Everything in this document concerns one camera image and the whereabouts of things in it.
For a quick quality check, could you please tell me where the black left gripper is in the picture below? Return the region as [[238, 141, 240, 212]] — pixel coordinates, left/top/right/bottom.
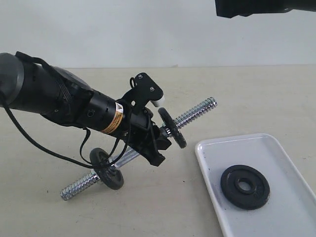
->
[[118, 103, 171, 166]]

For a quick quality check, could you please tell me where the chrome dumbbell bar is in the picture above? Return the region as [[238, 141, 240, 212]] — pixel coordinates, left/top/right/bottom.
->
[[60, 97, 217, 201]]

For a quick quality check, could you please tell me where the black weight plate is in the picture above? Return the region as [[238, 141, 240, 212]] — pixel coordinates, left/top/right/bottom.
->
[[220, 165, 270, 210]]

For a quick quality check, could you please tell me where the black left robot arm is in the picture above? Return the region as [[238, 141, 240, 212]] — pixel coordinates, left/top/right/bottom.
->
[[0, 52, 171, 166]]

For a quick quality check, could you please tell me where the black plate far end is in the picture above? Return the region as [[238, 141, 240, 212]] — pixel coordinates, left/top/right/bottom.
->
[[158, 108, 187, 149]]

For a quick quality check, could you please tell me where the black plate end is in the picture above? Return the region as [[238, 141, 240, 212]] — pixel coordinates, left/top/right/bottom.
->
[[158, 108, 187, 149], [89, 148, 124, 190]]

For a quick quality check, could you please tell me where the black plate near end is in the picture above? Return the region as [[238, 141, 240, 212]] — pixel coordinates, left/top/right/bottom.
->
[[89, 148, 124, 190]]

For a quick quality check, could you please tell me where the white rectangular tray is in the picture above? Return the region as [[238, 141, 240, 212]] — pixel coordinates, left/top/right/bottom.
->
[[195, 133, 316, 237]]

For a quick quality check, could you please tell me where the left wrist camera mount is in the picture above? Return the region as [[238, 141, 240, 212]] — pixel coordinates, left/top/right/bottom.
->
[[122, 73, 165, 115]]

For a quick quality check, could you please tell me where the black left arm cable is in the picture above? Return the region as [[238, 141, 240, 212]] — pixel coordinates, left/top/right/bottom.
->
[[0, 51, 158, 171]]

